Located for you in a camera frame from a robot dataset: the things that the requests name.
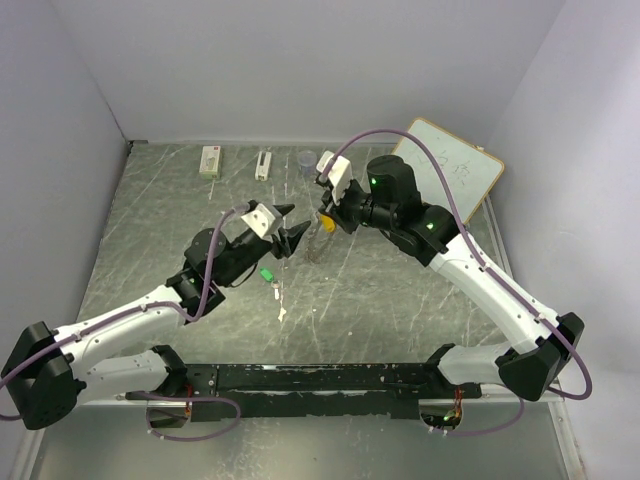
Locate clear jar of paperclips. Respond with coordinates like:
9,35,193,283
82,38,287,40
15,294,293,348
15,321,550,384
297,150,318,176

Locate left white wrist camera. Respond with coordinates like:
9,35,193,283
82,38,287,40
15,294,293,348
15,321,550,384
241,203,284,240

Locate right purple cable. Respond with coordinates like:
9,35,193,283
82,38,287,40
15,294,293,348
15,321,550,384
319,128,594,437

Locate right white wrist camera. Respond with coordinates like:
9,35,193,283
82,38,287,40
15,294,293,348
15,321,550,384
316,150,353,205

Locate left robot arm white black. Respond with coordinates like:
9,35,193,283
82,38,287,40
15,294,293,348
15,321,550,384
1,201,311,430

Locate purple cable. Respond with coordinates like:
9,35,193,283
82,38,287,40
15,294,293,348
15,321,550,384
319,128,594,437
0,201,251,442

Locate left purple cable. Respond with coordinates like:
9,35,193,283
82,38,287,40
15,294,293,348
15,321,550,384
0,201,251,442

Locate white stapler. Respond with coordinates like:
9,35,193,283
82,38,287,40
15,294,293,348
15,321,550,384
254,150,272,182

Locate metal disc with keyrings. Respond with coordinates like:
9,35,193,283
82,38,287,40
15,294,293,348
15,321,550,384
304,213,333,264

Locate aluminium frame rail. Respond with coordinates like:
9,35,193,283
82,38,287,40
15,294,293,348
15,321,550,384
482,195,513,278

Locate green white staples box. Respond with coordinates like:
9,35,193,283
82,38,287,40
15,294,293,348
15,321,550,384
199,145,222,179

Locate key with green tag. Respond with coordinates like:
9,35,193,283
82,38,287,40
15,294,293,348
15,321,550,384
259,267,281,301

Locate key with yellow tag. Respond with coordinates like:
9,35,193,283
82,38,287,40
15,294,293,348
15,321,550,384
319,214,336,234

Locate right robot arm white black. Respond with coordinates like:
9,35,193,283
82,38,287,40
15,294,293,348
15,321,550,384
316,151,584,401

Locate small whiteboard yellow frame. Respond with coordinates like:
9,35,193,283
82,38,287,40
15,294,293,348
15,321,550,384
393,118,504,222

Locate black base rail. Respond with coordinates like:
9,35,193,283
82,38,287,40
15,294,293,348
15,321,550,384
152,363,481,422

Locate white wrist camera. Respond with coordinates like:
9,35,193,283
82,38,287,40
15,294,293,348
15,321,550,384
316,150,353,205
241,203,284,240

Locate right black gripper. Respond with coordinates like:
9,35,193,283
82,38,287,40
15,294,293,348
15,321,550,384
318,176,396,234

